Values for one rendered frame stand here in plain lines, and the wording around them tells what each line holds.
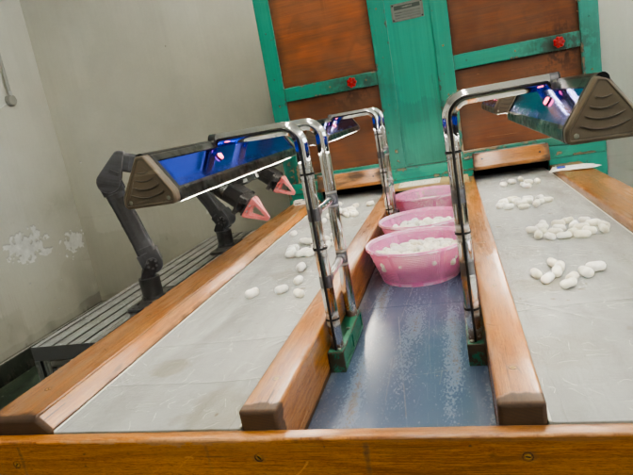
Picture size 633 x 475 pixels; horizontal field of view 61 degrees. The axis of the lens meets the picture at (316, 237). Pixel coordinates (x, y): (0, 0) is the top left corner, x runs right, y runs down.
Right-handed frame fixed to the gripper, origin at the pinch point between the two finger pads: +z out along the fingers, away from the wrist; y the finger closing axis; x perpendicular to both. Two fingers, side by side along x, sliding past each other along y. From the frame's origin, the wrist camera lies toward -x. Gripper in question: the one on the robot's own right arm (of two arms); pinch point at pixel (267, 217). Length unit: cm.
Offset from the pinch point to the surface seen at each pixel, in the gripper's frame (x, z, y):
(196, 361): 3, 14, -72
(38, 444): 13, 4, -95
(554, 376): -34, 58, -83
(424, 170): -26, 35, 88
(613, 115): -64, 42, -87
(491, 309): -32, 51, -65
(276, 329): -4, 23, -60
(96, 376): 12, 2, -79
